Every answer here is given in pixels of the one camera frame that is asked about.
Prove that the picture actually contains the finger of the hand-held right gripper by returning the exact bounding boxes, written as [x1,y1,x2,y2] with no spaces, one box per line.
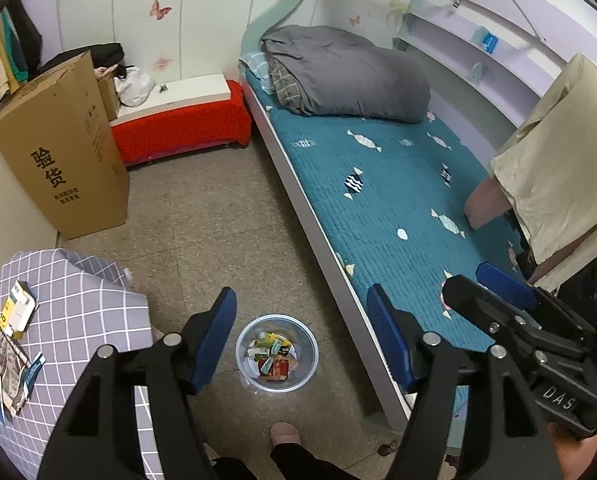
[475,262,540,311]
[442,274,535,341]

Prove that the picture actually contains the red bench with white top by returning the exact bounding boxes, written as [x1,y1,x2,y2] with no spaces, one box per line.
[109,74,253,167]

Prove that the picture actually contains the black bag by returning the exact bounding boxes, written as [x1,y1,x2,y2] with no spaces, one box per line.
[38,42,125,78]

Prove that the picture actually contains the pale blue plastic bin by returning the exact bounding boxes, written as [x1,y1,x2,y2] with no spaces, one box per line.
[236,314,320,393]

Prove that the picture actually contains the pink slipper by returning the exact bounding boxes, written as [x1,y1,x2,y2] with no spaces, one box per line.
[270,422,301,446]

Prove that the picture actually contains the grey checked tablecloth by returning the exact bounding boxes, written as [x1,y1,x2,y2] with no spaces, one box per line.
[0,249,152,480]

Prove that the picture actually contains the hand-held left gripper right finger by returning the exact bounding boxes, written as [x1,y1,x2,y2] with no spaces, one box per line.
[367,284,565,480]

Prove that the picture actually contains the grey plaid pillow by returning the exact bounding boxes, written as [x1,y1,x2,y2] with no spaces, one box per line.
[270,57,309,111]

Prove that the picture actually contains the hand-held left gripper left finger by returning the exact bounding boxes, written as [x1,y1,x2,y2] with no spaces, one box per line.
[43,287,238,480]

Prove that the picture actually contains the black trouser leg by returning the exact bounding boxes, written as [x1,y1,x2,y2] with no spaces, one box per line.
[206,440,359,480]

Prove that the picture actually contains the blue and white packet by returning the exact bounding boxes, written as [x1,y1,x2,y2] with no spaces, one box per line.
[25,351,46,396]

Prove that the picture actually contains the light blue checked pillow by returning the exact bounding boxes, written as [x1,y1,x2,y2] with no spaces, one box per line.
[239,52,274,95]

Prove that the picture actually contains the beige shirt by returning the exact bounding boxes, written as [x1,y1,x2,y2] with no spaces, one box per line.
[489,52,597,291]

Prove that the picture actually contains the white plastic bag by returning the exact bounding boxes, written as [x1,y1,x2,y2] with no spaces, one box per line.
[114,66,155,107]

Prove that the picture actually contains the large cardboard box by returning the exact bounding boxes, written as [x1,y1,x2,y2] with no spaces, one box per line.
[0,51,130,241]

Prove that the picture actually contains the person's right hand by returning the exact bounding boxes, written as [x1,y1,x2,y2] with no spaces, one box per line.
[551,422,597,480]

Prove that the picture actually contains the white wardrobe with stickers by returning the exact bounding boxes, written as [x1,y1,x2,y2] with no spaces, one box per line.
[16,0,304,96]

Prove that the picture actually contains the small cardboard box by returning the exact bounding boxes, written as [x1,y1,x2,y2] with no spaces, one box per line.
[96,66,122,122]

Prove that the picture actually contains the teal printed bed sheet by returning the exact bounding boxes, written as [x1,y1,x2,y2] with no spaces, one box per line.
[243,67,544,356]

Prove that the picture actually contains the black hanging garment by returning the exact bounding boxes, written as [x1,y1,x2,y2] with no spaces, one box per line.
[6,0,43,83]

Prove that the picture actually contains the grey duvet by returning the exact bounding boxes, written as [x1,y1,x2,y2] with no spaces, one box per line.
[261,25,431,124]

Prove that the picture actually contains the green hanging garment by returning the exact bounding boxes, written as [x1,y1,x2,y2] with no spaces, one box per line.
[1,12,29,86]

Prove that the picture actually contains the packets on table edge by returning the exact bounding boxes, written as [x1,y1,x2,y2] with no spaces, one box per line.
[0,330,32,417]

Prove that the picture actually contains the white bed frame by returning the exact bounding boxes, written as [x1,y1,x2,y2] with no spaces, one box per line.
[238,0,597,431]

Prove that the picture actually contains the yellow and white box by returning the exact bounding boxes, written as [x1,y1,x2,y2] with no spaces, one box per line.
[0,280,40,339]

